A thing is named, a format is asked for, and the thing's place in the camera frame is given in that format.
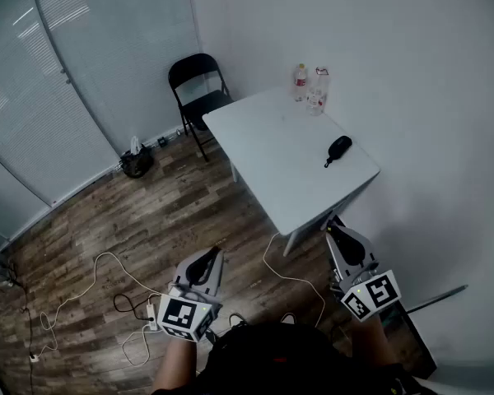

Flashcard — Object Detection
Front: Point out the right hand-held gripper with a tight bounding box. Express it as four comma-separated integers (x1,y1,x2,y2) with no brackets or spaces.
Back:
324,219,403,323

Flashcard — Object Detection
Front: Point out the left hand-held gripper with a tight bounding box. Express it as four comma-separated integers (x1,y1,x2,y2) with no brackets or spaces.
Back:
156,246,226,343

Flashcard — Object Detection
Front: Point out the person's right forearm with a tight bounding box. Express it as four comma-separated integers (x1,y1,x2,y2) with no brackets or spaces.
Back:
348,314,397,370

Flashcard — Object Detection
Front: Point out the person's left forearm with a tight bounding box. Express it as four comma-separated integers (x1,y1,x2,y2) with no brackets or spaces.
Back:
151,334,199,395

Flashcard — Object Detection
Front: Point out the black zip pouch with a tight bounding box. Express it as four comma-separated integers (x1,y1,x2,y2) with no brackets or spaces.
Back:
324,135,353,169

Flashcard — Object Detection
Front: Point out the white table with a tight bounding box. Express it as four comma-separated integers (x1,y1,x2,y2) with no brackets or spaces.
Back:
201,86,381,258

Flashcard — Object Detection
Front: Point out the dark flat board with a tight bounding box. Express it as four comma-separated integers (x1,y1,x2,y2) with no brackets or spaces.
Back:
379,301,438,381

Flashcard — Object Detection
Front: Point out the person's black clothing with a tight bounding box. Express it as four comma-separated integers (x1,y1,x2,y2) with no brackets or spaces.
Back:
195,322,440,395

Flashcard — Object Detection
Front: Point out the black floor bag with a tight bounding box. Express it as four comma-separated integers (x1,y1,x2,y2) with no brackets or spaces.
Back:
119,144,156,179

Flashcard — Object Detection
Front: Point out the large clear plastic bottle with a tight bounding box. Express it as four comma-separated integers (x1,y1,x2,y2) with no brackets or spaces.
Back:
305,67,331,117

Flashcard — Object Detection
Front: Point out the red label plastic bottle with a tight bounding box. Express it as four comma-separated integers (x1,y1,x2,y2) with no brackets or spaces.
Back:
292,63,309,103

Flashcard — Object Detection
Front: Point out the black folding chair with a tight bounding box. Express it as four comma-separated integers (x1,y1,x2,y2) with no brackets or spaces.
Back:
167,53,235,163

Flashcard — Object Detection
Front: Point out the frosted glass partition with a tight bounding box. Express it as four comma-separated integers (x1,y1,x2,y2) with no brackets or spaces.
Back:
0,0,203,244

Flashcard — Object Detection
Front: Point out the white cable under table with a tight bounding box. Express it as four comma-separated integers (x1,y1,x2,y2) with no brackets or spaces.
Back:
262,231,327,329

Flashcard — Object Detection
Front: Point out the black power cable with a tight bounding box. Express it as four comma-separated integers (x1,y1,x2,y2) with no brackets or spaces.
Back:
113,293,150,323

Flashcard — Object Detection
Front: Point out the white power strip with cables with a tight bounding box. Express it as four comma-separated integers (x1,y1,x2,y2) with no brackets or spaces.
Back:
38,252,162,368

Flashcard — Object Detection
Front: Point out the thin black cable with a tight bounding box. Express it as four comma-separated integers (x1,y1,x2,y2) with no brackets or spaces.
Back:
7,261,37,390

